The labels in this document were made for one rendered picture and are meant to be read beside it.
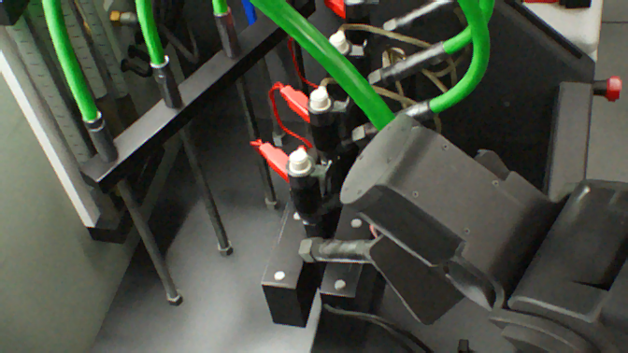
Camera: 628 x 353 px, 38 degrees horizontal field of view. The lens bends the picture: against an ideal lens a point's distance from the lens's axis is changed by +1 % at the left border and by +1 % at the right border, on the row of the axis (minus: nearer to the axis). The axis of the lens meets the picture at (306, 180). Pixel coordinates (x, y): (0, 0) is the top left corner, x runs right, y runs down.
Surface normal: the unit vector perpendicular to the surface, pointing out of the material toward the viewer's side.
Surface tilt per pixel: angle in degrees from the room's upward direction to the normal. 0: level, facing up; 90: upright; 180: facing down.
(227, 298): 0
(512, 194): 45
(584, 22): 0
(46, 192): 90
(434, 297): 50
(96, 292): 90
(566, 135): 0
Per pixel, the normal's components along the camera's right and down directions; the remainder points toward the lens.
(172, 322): -0.14, -0.63
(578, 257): -0.49, -0.51
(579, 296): -0.68, -0.57
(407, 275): 0.21, 0.11
